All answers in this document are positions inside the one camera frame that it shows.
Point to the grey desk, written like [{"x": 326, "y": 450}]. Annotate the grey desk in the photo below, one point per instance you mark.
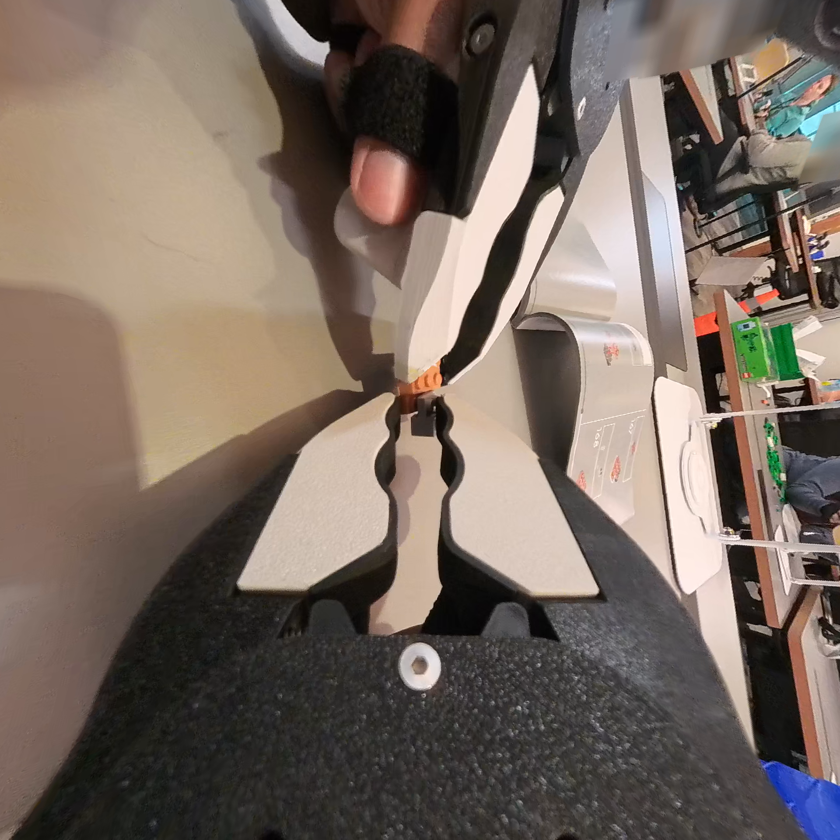
[{"x": 164, "y": 197}]

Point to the red object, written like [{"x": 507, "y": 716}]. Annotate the red object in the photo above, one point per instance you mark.
[{"x": 714, "y": 323}]

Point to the blue plastic bin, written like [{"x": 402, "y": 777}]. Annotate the blue plastic bin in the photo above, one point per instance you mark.
[{"x": 807, "y": 800}]

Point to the white flat pad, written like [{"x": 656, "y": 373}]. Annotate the white flat pad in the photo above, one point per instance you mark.
[{"x": 682, "y": 558}]

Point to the green brick box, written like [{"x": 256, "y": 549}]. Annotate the green brick box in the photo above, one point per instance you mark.
[{"x": 761, "y": 348}]

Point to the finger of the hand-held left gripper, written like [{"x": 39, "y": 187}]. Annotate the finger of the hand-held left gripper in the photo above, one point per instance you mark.
[
  {"x": 531, "y": 249},
  {"x": 446, "y": 282}
]

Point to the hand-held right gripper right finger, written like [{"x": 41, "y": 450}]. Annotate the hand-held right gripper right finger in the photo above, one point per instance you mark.
[{"x": 518, "y": 518}]

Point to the long wooden-edged table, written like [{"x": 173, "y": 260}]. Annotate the long wooden-edged table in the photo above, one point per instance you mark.
[{"x": 748, "y": 426}]

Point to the small black brick piece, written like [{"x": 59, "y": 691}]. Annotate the small black brick piece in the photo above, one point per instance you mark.
[{"x": 423, "y": 417}]

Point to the person's left hand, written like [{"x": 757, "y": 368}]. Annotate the person's left hand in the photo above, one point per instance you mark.
[{"x": 384, "y": 187}]

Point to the brown brick plate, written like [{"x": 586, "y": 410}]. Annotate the brown brick plate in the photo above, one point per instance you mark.
[{"x": 420, "y": 384}]

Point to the grey instruction booklet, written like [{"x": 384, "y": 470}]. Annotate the grey instruction booklet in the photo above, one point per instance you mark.
[{"x": 604, "y": 407}]

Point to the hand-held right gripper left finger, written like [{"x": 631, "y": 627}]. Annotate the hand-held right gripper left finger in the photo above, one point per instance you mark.
[{"x": 321, "y": 512}]

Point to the scattered green toy bricks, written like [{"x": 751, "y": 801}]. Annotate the scattered green toy bricks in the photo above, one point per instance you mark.
[{"x": 774, "y": 459}]

